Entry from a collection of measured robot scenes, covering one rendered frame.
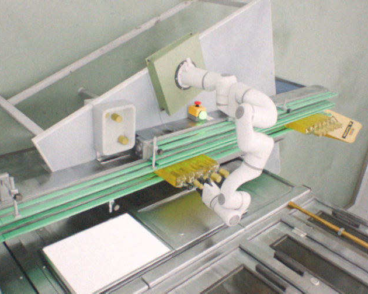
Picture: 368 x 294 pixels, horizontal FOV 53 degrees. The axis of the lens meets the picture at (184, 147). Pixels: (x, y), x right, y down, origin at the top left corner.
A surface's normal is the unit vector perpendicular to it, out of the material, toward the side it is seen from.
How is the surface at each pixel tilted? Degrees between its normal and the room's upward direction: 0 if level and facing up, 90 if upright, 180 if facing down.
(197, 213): 90
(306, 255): 90
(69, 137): 0
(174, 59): 4
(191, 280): 90
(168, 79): 4
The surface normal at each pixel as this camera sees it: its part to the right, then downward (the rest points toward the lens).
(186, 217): 0.07, -0.90
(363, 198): -0.74, 0.24
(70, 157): 0.67, 0.37
